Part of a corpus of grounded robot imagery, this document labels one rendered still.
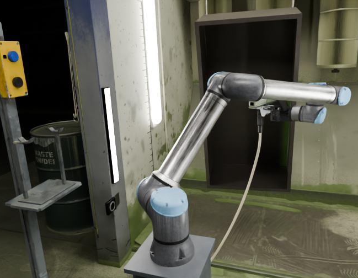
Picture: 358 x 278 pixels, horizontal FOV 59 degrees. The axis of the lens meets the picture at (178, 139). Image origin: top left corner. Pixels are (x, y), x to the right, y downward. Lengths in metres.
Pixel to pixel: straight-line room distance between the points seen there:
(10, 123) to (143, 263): 0.95
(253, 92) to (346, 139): 2.10
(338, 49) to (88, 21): 2.10
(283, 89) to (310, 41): 2.09
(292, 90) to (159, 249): 0.89
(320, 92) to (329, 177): 1.72
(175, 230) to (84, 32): 1.28
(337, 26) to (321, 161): 1.21
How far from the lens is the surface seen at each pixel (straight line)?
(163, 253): 1.35
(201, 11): 3.34
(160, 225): 1.30
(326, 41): 3.18
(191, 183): 3.38
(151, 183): 1.43
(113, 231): 2.33
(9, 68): 1.71
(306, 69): 3.55
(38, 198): 1.74
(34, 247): 2.02
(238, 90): 1.37
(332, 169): 3.28
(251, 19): 1.97
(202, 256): 1.41
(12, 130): 1.79
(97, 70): 2.00
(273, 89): 1.44
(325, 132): 3.38
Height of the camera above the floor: 1.47
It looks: 15 degrees down
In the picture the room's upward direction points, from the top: 3 degrees counter-clockwise
